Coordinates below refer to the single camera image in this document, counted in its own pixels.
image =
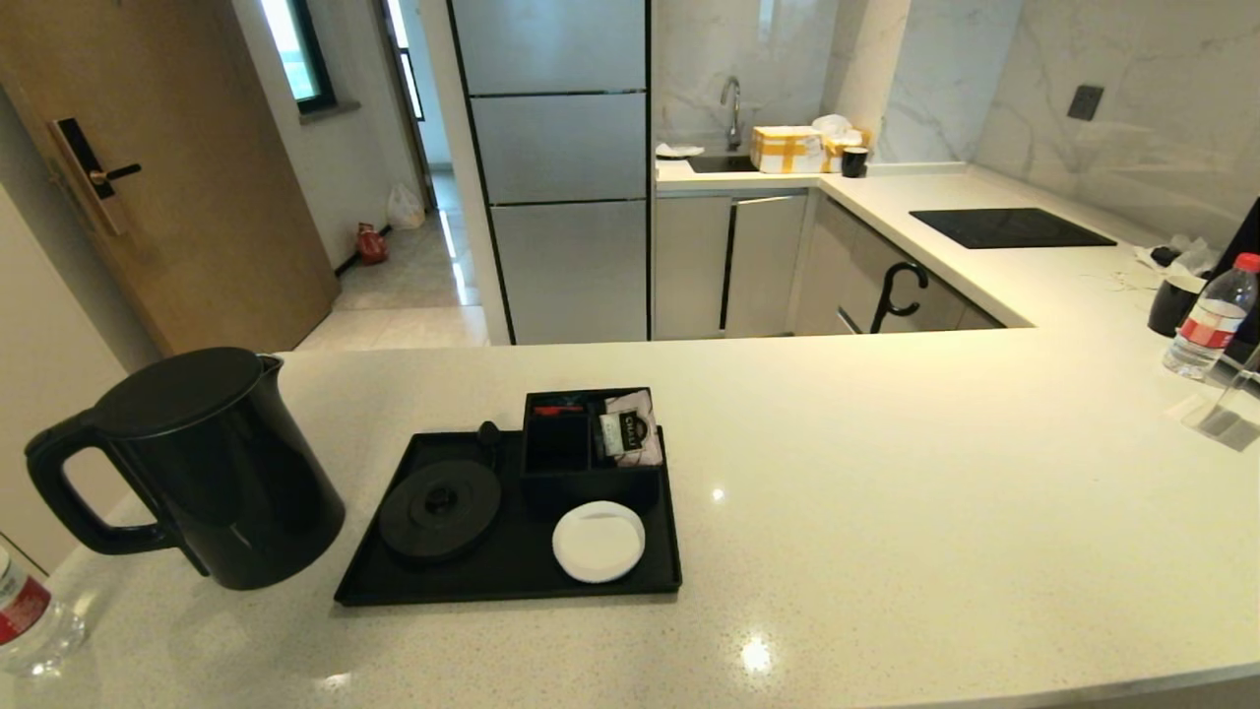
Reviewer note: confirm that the black electric kettle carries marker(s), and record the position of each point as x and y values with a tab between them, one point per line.
236	492

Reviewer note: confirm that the clear water bottle red cap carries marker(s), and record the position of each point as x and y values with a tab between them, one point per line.
1209	325
39	640

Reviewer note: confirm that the white tea bag packet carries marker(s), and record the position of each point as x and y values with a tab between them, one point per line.
635	430

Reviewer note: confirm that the black round kettle base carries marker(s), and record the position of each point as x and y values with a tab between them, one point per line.
440	512

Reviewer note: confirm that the small black cup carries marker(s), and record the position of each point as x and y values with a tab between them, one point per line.
854	163

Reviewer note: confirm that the red sachet packet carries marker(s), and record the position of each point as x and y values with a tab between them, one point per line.
556	409

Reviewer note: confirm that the black compartment organizer box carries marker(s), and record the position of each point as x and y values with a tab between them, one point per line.
556	445

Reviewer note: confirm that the grey kitchen base cabinets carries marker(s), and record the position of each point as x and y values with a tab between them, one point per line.
768	266

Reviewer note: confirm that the white round coaster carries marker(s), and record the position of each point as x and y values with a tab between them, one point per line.
598	544

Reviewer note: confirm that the white shallow dish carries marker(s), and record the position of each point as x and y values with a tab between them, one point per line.
679	151

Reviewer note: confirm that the dark kitchen sink basin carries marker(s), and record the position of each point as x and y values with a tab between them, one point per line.
724	163

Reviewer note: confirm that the silver refrigerator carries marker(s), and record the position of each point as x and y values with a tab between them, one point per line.
561	148

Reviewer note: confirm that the black rectangular serving tray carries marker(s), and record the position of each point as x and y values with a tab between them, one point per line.
512	581

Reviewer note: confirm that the chrome kitchen faucet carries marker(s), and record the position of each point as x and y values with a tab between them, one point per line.
734	118

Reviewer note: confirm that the large yellow taped carton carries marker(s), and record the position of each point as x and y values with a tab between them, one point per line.
787	150

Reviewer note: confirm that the white plastic bag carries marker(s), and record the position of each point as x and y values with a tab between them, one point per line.
405	209

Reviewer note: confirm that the red bag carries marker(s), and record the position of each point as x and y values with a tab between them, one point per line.
372	244

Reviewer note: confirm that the white crumpled bag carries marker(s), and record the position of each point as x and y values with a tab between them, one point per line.
833	125

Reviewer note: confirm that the narrow dark framed hallway window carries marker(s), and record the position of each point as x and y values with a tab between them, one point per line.
406	69

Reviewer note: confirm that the black induction cooktop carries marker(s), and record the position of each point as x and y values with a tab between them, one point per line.
1009	228

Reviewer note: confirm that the brown wooden door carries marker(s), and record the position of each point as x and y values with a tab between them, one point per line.
197	197

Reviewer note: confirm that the black mug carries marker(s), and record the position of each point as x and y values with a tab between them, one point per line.
1171	307

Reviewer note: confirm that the small black gadget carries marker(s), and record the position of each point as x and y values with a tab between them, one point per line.
1165	255

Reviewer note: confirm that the white crumpled tissue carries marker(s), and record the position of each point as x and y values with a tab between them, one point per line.
1196	258

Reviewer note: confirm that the black gold door lock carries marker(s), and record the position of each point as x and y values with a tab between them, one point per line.
79	158

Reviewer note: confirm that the white tall cabinet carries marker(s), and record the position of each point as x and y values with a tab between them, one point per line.
39	345

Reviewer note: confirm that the clear acrylic stand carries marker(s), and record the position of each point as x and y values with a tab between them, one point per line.
1226	423

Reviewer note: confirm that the dark wall socket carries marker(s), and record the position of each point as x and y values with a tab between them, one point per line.
1086	103

